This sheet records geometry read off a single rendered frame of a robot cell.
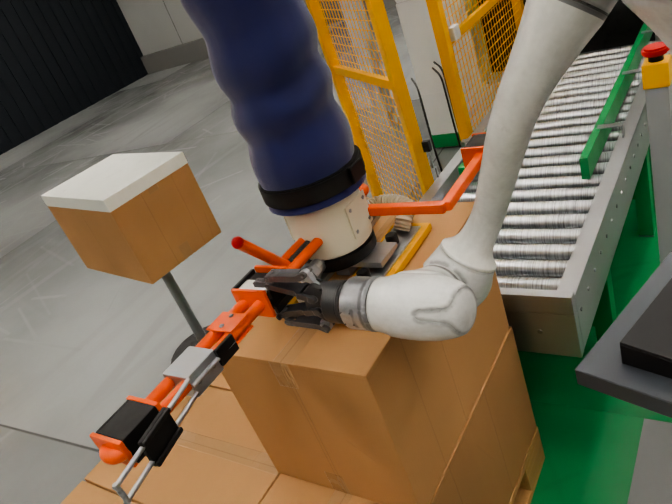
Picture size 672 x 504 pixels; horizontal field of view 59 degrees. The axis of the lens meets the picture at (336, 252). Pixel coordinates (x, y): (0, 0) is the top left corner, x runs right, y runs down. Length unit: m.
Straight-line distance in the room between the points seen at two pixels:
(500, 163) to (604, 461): 1.35
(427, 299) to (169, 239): 1.81
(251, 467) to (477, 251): 0.88
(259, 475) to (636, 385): 0.89
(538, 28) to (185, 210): 2.01
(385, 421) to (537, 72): 0.66
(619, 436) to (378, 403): 1.16
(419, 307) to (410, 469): 0.46
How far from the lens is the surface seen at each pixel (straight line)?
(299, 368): 1.16
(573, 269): 1.79
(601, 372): 1.25
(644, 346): 1.22
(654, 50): 1.92
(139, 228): 2.50
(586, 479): 2.03
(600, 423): 2.17
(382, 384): 1.12
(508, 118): 0.83
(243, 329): 1.06
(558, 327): 1.74
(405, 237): 1.36
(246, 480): 1.59
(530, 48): 0.81
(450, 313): 0.88
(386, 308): 0.91
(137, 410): 0.97
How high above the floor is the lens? 1.62
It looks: 28 degrees down
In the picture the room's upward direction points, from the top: 22 degrees counter-clockwise
